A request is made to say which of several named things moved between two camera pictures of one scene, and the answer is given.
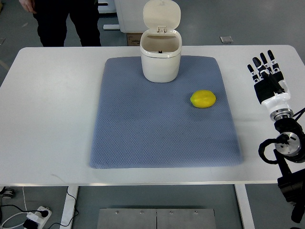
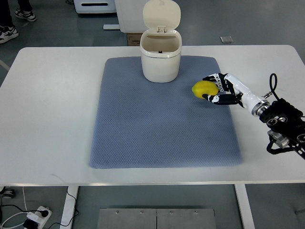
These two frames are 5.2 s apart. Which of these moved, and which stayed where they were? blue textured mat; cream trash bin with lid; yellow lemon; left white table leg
Moved: yellow lemon
Stayed: left white table leg; cream trash bin with lid; blue textured mat
